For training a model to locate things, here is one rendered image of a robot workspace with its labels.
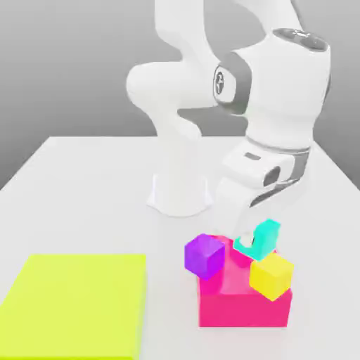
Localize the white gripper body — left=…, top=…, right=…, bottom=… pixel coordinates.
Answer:
left=214, top=177, right=300, bottom=235

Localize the small turquoise cube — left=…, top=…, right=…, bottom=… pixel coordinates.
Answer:
left=232, top=219, right=281, bottom=262

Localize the small yellow cube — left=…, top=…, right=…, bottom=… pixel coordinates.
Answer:
left=249, top=252, right=295, bottom=302

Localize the small purple cube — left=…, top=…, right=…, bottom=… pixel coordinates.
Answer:
left=184, top=233, right=226, bottom=281

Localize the large pink box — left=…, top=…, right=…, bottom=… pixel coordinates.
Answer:
left=198, top=234, right=293, bottom=328

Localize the large yellow-green box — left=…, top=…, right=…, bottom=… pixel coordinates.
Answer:
left=0, top=253, right=147, bottom=360

